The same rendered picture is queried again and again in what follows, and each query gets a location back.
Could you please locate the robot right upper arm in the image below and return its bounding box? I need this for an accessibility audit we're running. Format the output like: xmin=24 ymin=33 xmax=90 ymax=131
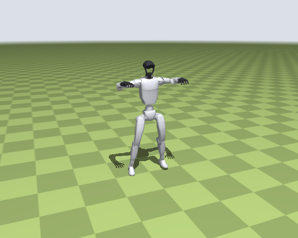
xmin=117 ymin=79 xmax=141 ymax=91

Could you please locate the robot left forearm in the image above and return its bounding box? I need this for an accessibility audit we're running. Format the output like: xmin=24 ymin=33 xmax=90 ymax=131
xmin=172 ymin=77 xmax=180 ymax=83

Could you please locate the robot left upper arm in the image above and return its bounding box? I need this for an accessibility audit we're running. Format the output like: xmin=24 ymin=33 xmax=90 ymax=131
xmin=157 ymin=77 xmax=176 ymax=85

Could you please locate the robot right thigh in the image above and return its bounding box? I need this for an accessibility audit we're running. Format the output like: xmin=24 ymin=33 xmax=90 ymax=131
xmin=134 ymin=114 xmax=145 ymax=148

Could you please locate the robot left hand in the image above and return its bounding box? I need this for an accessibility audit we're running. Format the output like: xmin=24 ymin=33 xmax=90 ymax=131
xmin=178 ymin=77 xmax=188 ymax=85

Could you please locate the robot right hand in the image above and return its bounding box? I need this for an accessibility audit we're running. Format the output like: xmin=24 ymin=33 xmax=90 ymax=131
xmin=120 ymin=81 xmax=134 ymax=88

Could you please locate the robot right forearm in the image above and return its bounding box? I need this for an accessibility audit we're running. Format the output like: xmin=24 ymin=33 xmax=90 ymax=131
xmin=116 ymin=81 xmax=125 ymax=89

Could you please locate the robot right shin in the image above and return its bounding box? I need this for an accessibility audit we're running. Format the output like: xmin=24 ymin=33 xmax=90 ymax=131
xmin=130 ymin=141 xmax=138 ymax=167

